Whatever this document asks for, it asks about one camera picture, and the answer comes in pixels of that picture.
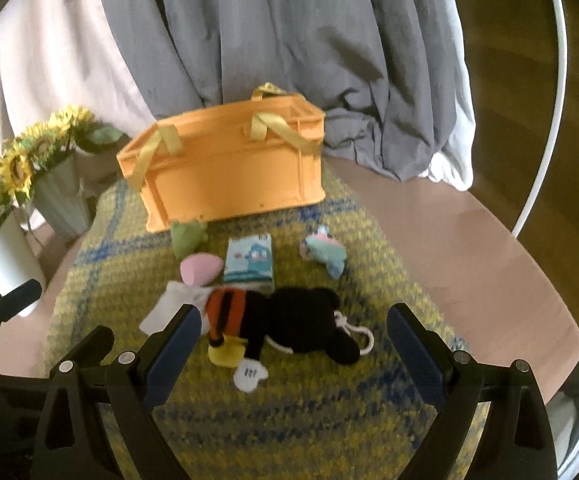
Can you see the tissue pack with blue character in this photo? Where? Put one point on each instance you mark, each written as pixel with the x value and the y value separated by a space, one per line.
pixel 247 262

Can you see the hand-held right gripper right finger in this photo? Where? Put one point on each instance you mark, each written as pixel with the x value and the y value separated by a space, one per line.
pixel 417 347

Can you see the pale pink curtain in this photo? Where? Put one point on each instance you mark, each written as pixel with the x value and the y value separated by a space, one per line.
pixel 69 60

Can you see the white hoop tube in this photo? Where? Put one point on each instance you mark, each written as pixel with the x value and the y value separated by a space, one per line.
pixel 559 85

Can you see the yellow blue plaid mat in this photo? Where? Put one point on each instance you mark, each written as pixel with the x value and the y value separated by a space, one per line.
pixel 294 420

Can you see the green plush toy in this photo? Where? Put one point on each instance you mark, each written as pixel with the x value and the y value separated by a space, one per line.
pixel 187 240

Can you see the sunflower bouquet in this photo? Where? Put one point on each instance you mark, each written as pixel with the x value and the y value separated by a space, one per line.
pixel 44 142

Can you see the white sheer curtain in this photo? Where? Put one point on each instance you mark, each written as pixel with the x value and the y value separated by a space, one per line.
pixel 457 150

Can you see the wide grey curtain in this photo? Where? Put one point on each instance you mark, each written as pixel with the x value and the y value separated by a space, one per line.
pixel 269 35

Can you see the black mouse plush doll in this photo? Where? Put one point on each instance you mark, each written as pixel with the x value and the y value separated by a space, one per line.
pixel 294 317

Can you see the ribbed pale green vase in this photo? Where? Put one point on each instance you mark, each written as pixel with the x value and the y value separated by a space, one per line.
pixel 62 200

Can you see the pastel blue pink plush toy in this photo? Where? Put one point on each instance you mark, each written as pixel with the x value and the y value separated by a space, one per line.
pixel 324 252

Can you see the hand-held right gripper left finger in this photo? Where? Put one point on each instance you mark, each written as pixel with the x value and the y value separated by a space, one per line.
pixel 174 345

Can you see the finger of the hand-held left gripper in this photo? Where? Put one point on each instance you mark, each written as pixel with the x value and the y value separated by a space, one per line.
pixel 19 297
pixel 87 345

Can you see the white plant pot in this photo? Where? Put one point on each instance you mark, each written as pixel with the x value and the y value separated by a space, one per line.
pixel 7 265

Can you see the pink and white plush toy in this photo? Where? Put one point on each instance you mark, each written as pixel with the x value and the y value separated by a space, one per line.
pixel 199 269

